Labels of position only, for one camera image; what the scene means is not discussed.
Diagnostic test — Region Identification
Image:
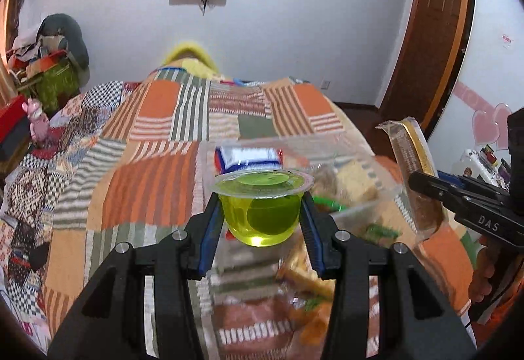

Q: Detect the long gold biscuit pack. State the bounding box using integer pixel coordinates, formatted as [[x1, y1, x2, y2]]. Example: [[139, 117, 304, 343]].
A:
[[377, 117, 445, 239]]

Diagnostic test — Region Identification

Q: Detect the yellow wafer biscuit pack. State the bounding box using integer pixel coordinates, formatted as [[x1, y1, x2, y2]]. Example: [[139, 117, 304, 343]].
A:
[[335, 160, 378, 206]]

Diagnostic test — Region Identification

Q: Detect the clear plastic storage bin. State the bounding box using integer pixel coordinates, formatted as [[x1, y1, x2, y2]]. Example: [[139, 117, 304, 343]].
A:
[[197, 136, 408, 305]]

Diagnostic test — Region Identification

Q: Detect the green pea snack bag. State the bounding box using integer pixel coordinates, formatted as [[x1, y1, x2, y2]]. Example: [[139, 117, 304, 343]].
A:
[[313, 196, 402, 247]]

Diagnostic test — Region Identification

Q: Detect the green jelly cup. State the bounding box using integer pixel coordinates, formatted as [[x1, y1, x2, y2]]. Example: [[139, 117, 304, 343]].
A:
[[212, 168, 314, 247]]

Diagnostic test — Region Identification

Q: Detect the blue white biscuit bag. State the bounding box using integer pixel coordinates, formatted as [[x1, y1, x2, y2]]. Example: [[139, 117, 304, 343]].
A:
[[214, 146, 283, 175]]

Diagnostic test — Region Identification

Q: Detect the orange round cracker bag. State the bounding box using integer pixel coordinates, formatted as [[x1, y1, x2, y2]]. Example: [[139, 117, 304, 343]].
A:
[[276, 241, 335, 346]]

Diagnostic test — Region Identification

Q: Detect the right human hand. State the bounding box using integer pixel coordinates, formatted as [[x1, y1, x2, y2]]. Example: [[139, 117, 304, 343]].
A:
[[468, 236, 499, 303]]

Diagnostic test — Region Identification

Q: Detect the white heart wardrobe door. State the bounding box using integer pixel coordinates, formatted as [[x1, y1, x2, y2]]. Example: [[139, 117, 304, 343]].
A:
[[429, 0, 523, 173]]

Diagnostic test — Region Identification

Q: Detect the brown wooden door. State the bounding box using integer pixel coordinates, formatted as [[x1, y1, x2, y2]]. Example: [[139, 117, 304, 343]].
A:
[[379, 0, 472, 136]]

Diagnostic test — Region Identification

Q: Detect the checkered patchwork quilt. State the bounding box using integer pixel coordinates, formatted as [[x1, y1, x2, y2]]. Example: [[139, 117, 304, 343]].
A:
[[1, 82, 144, 338]]

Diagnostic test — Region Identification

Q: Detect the patchwork striped bed blanket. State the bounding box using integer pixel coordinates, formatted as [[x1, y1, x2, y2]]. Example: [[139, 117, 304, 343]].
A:
[[40, 68, 476, 360]]

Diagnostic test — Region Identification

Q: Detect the pink toy figure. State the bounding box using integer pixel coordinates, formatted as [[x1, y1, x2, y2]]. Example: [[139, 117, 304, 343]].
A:
[[22, 97, 50, 145]]

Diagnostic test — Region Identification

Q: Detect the red gift box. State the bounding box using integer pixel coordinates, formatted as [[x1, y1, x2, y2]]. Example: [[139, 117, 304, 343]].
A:
[[0, 95, 30, 161]]

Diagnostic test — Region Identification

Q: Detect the green cardboard box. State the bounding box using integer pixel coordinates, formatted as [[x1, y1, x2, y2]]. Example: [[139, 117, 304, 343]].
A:
[[22, 58, 80, 115]]

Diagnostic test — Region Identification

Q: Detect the orange striped curtain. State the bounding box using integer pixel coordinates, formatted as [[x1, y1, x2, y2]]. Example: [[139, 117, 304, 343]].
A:
[[0, 0, 25, 106]]

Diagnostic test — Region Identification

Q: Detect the yellow plush headrest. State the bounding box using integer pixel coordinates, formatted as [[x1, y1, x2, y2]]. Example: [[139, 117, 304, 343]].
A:
[[162, 42, 221, 80]]

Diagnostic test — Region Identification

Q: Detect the grey pillow on pile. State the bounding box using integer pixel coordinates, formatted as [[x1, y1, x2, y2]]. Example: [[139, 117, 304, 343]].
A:
[[37, 13, 90, 70]]

